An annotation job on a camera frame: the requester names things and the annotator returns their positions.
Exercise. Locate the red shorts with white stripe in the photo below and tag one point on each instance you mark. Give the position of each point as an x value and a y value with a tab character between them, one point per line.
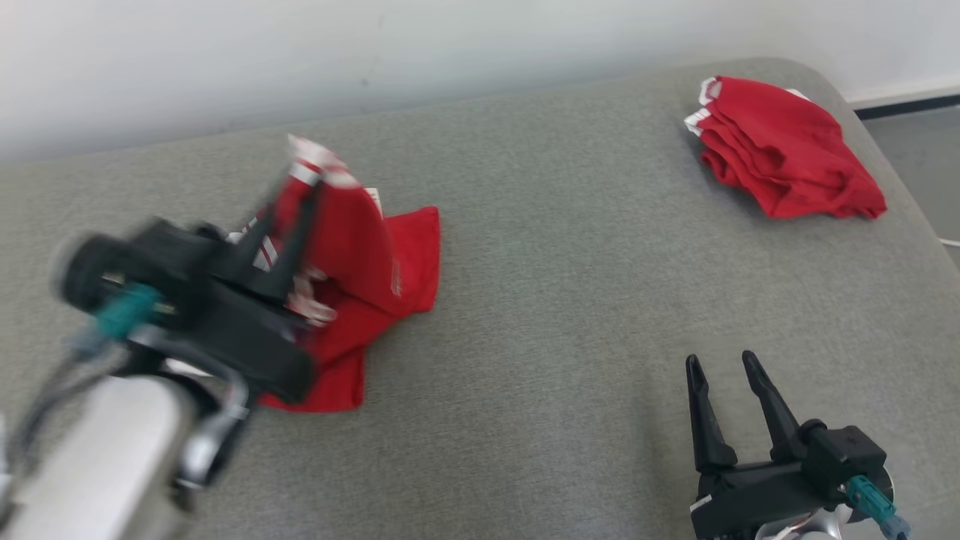
787	150

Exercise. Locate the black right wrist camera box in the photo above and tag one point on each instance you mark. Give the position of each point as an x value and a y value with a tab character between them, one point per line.
844	454

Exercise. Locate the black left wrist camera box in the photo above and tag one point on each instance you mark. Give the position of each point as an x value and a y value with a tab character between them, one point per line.
142	259

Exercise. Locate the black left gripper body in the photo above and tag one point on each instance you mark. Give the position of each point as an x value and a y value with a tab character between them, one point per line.
240	330

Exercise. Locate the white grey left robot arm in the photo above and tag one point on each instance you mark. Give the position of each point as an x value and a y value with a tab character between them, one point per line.
97	457

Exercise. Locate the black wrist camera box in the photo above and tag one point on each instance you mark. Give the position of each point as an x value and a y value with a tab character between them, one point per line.
844	454
142	259

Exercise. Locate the red jersey with white sleeves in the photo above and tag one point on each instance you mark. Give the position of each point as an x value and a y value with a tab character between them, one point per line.
360	255

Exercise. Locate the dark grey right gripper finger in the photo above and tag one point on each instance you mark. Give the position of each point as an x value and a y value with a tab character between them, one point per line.
709	427
776	416

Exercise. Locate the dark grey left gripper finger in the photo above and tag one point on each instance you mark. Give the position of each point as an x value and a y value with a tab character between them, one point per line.
244	259
289	259

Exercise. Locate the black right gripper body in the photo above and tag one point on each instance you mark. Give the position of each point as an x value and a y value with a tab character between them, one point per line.
757	495

